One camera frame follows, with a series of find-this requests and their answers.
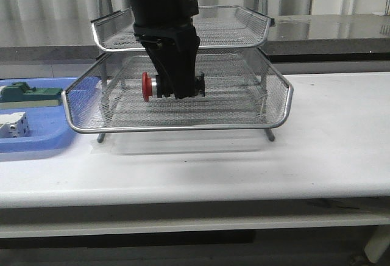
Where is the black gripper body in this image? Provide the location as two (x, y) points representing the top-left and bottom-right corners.
(129, 0), (200, 49)

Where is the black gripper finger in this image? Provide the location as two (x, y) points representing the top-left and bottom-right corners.
(166, 38), (200, 99)
(146, 46), (177, 95)

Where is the red emergency stop button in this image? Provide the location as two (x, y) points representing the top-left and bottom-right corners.
(141, 71), (206, 102)

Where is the silver mesh tray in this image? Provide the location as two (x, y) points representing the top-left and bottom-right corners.
(91, 5), (273, 52)
(62, 48), (293, 134)

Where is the dark grey counter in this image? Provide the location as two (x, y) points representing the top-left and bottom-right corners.
(1, 14), (389, 63)

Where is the blue plastic tray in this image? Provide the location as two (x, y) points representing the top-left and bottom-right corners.
(0, 76), (101, 154)

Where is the green electrical component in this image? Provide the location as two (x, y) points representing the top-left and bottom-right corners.
(1, 82), (62, 109)

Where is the white circuit breaker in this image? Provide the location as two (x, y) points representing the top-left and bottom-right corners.
(1, 112), (30, 138)

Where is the white table leg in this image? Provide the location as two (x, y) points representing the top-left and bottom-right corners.
(364, 225), (390, 263)

